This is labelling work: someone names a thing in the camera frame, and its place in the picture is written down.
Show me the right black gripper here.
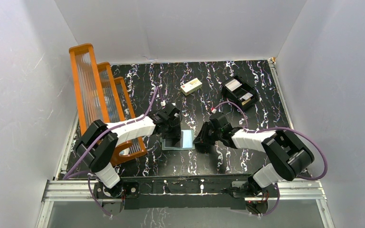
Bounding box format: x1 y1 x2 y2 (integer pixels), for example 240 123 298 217
193 121 222 146

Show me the mint green card holder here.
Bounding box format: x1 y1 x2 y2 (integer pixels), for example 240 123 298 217
160 130 195 151

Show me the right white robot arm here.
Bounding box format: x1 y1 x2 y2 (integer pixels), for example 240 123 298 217
193 112 315 197

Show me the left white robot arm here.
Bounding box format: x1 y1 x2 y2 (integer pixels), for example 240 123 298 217
74 103 181 198

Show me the black card tray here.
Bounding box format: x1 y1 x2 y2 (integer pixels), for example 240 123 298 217
221 75 259 111

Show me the silver credit card in tray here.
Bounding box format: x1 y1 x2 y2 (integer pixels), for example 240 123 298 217
225 78 242 92

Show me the small cream cardboard box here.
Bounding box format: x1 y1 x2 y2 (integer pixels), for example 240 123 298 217
180 78 202 96

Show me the orange acrylic file rack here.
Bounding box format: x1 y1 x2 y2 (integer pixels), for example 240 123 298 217
68 43 148 167

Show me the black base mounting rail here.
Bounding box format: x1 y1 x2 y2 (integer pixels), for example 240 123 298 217
93 174 279 215

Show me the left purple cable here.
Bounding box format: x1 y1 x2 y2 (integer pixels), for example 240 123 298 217
62 85 163 218

